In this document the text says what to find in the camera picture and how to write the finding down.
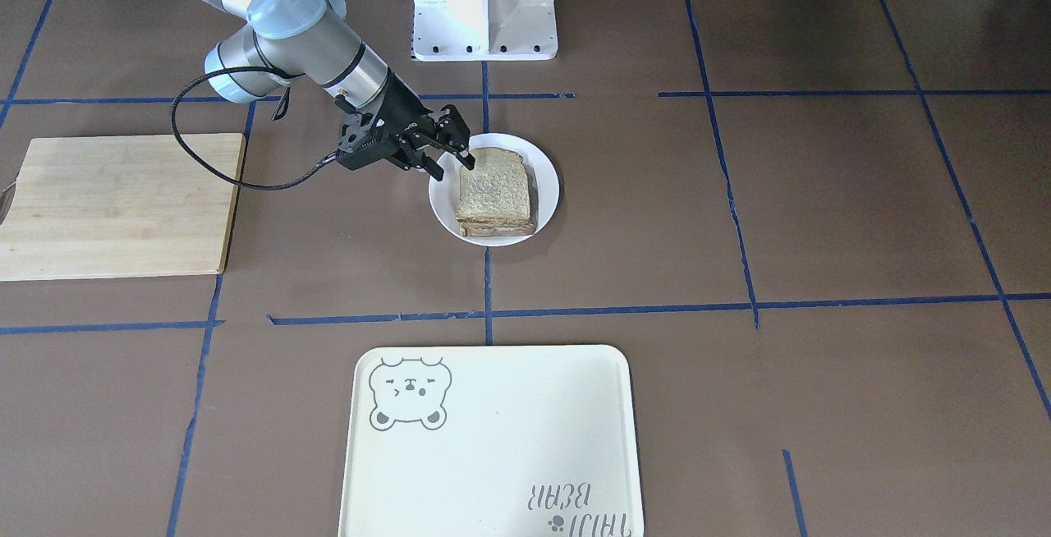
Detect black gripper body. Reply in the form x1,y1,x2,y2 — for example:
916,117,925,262
335,71,452,171

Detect bread slice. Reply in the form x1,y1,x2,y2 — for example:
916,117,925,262
457,219,536,239
457,147,533,227

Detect white round plate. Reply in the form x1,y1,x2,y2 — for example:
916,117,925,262
428,133,562,246

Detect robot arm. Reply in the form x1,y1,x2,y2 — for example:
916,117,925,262
199,0,475,181

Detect cream bear serving tray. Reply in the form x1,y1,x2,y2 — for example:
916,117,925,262
337,345,645,536

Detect wooden cutting board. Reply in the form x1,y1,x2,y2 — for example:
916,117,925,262
1,135,239,282

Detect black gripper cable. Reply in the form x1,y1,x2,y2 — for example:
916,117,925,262
170,67,342,191

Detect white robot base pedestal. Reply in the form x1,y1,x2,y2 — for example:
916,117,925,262
411,0,559,62

